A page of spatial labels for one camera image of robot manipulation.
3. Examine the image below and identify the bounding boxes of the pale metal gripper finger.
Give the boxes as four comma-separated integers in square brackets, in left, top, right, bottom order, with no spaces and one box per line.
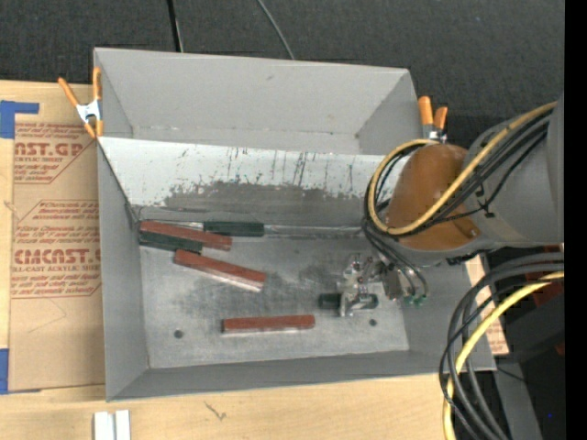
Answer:
[338,291,380,319]
[343,254,382,289]

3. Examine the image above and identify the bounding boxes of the red-brown flat block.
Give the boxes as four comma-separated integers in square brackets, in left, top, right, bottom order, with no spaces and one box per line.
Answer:
[220,313,317,336]
[138,220,234,252]
[172,248,269,292]

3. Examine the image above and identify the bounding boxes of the grey metal bin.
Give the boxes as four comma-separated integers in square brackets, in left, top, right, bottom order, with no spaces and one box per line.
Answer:
[93,47,499,402]

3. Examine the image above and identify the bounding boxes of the dark green flat block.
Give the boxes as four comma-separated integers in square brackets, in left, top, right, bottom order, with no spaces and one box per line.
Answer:
[202,220,267,238]
[138,231,205,255]

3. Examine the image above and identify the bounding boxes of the brown cardboard board red print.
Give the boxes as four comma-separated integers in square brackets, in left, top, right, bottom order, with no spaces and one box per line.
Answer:
[0,79,509,394]

